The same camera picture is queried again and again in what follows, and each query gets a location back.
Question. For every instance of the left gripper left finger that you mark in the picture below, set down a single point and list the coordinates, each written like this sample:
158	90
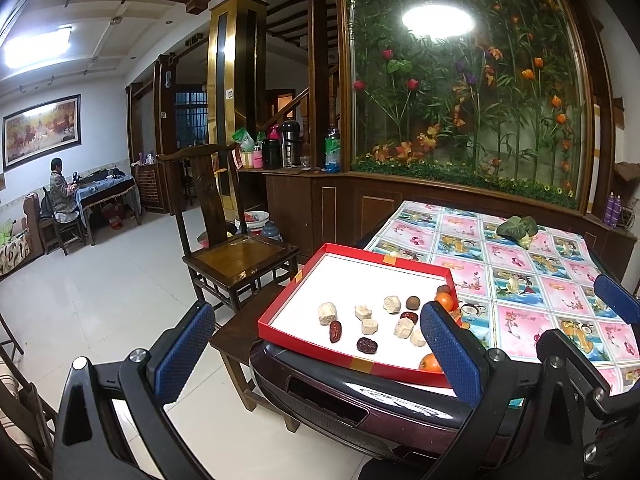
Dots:
89	441

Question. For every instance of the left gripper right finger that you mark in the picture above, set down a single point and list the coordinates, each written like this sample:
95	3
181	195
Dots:
548	442

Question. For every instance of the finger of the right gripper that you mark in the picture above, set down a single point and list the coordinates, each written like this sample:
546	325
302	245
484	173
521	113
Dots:
554	344
613	294

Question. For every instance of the orange tangerine front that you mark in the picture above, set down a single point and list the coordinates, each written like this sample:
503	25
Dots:
430	364

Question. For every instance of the orange tangerine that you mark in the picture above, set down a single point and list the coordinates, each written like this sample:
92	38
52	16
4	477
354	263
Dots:
446	301
430	364

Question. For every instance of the brown round fruit back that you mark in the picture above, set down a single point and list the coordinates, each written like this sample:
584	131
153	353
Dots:
413	303

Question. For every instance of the dark red date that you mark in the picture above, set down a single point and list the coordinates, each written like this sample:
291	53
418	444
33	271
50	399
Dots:
367	346
335	331
412	316

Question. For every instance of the beige snack chunk edge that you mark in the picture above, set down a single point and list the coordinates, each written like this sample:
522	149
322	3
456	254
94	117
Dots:
369	326

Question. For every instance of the beige snack chunk small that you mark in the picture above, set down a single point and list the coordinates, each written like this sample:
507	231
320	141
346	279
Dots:
362	313

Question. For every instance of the dark red date front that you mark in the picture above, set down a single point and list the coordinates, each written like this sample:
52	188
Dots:
335	331

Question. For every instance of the beige snack chunk large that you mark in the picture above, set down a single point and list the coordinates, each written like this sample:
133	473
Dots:
327	313

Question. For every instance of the colourful fruit pattern tablecloth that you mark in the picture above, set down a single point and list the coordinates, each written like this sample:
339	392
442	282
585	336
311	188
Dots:
509	296

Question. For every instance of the purple spray bottles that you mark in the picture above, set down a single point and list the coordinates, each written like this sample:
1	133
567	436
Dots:
613	209

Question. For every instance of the green leafy vegetable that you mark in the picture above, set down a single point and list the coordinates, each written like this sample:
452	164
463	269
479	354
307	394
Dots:
521	230

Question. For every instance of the red shallow box tray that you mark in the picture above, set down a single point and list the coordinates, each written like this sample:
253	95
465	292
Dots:
348	307

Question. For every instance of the dark wooden chair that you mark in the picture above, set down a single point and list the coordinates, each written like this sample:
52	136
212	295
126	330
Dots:
230	265

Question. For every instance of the seated person in background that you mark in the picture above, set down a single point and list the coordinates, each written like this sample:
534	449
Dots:
62	194

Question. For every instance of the dark wooden low cabinet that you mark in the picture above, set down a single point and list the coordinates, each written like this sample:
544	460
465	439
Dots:
312	208

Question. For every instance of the flower and bamboo glass display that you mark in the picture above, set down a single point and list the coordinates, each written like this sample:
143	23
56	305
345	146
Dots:
483	93

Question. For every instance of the green label plastic bottle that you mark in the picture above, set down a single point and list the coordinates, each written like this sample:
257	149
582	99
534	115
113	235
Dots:
333	151

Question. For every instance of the framed landscape painting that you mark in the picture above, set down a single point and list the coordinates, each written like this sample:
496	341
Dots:
40	130

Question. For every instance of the black thermos flask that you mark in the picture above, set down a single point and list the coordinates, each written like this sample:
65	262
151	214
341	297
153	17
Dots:
292	143

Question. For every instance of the ceiling light panel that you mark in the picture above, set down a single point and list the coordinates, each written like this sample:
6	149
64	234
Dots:
30	50

